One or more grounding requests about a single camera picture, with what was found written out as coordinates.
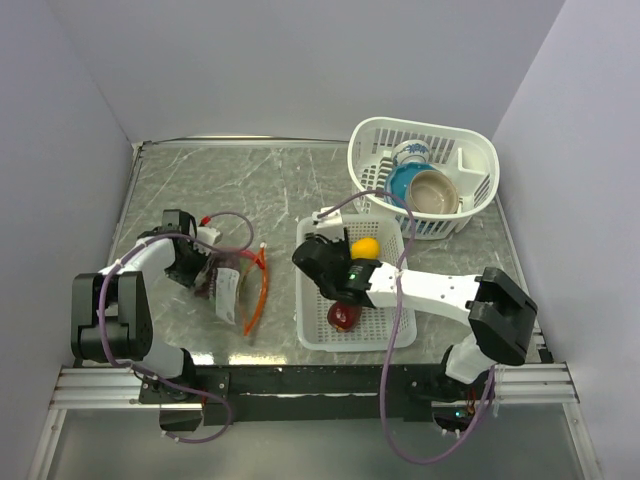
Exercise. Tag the beige bowl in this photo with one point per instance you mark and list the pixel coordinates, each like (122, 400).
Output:
(431, 192)

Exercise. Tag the clear zip top bag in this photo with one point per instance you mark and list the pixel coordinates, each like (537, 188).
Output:
(241, 296)

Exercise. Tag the purple fake grapes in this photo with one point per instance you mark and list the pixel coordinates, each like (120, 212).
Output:
(205, 283)

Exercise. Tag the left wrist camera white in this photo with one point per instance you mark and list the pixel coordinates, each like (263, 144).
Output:
(208, 235)

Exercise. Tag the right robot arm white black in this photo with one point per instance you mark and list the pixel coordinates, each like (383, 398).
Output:
(499, 313)

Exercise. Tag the yellow fake lemon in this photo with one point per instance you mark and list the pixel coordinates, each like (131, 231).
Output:
(365, 248)

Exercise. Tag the aluminium frame rail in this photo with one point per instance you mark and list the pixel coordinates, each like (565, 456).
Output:
(119, 389)

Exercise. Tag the blue white porcelain cup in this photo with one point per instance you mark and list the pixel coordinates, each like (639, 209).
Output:
(411, 151)

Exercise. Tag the teal bowl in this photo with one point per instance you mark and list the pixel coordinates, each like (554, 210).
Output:
(398, 180)

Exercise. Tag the white perforated rectangular basket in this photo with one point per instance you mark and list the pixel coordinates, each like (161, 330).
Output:
(374, 327)

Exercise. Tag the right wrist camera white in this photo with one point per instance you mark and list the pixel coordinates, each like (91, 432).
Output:
(328, 225)

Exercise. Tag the red fake apple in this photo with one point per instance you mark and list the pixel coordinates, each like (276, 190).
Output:
(343, 317)

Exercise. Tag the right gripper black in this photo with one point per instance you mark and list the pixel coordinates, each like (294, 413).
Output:
(342, 244)

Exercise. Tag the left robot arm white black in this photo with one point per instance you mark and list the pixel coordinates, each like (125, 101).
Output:
(111, 321)

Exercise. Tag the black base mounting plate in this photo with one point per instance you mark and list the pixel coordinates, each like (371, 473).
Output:
(310, 393)

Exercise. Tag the white oval dish rack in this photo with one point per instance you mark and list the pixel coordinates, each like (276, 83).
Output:
(466, 157)

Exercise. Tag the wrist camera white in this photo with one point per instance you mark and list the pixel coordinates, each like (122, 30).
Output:
(208, 235)
(328, 225)

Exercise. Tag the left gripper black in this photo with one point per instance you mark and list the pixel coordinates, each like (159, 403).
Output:
(188, 278)

